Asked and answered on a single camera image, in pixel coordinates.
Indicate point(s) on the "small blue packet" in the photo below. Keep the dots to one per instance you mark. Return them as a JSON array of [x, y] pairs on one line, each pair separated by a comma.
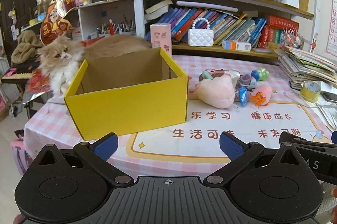
[[242, 95]]

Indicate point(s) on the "orange hair claw clip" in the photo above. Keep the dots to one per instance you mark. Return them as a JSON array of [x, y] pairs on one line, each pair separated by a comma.
[[258, 100]]

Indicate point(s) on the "brown plush cloth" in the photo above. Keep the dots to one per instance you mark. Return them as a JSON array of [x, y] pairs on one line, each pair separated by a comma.
[[25, 46]]

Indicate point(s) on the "red book box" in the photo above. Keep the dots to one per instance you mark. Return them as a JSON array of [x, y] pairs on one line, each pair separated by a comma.
[[283, 23]]

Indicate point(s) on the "pink checked cartoon table mat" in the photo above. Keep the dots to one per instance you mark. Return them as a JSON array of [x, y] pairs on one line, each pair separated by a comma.
[[210, 150]]

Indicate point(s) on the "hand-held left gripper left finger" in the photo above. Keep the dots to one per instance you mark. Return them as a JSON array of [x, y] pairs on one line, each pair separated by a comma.
[[106, 146]]

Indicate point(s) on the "long-haired ginger white cat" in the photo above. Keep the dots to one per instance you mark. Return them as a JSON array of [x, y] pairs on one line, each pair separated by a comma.
[[65, 55]]

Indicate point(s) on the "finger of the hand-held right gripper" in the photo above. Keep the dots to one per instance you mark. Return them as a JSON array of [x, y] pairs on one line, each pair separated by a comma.
[[335, 136], [302, 140]]

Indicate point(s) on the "red paper sheet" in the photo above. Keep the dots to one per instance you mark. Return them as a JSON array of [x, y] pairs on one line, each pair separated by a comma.
[[92, 43]]

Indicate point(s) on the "grey flat case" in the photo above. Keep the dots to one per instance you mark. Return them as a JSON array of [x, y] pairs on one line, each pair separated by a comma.
[[263, 50]]

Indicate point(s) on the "pink backpack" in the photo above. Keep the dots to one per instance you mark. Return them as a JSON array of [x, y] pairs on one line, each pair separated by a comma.
[[18, 155]]

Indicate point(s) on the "pen holders with pens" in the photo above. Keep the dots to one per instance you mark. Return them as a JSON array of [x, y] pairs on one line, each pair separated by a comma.
[[118, 28]]

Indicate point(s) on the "small pink plush toy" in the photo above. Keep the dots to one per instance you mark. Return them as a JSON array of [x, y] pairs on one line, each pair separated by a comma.
[[264, 89]]

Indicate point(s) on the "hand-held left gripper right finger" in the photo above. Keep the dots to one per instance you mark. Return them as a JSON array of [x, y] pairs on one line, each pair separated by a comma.
[[231, 145]]

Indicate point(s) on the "dark wooden door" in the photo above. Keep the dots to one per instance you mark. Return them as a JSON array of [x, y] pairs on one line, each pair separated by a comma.
[[15, 3]]

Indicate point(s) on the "pink sticker cylinder container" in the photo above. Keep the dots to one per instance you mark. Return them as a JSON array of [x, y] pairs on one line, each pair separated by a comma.
[[161, 38]]

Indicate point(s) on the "rabbit wall sticker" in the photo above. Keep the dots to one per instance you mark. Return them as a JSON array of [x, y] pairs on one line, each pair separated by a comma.
[[315, 45]]

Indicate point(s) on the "white light bar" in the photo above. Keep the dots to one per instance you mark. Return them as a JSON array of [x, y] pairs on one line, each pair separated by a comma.
[[208, 5]]

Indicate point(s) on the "white shelf unit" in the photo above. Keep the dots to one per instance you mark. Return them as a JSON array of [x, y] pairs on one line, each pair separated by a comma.
[[89, 16]]

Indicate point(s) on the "green blue frog toy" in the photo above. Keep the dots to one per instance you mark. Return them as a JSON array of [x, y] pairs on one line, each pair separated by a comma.
[[259, 74]]

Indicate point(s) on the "long row of upright books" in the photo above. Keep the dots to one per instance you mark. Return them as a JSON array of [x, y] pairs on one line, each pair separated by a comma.
[[231, 26]]

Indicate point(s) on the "alphabet wall poster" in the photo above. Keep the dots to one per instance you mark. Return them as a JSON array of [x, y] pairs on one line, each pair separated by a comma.
[[332, 21]]

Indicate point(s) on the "black piano keyboard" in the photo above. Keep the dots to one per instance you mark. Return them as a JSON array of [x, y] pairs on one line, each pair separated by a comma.
[[21, 72]]

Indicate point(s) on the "yellow cardboard box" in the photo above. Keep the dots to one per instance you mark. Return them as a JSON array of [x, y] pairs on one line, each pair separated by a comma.
[[126, 105]]

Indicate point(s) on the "red gold foil balloon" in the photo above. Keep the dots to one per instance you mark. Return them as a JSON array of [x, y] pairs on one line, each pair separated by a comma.
[[56, 19]]

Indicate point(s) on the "wooden bookshelf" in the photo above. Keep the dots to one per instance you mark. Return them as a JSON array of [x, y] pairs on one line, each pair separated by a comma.
[[138, 3]]

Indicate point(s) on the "large pink plush pig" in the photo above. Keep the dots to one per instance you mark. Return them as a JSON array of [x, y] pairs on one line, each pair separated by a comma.
[[217, 93]]

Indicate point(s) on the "white orange blue carton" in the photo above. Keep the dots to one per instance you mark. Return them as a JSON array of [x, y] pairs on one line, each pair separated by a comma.
[[237, 45]]

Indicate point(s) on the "colourful figurine ornament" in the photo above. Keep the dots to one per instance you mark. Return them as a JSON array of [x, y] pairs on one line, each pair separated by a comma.
[[292, 38]]

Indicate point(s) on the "thick paperback book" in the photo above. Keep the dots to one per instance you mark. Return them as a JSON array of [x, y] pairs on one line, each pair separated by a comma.
[[159, 5], [156, 15]]

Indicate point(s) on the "stack of picture books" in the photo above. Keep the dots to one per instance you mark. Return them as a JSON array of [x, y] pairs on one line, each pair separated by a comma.
[[308, 66]]

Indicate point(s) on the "dark grey flat device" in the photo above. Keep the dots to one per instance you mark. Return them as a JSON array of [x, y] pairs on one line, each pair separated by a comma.
[[329, 97]]

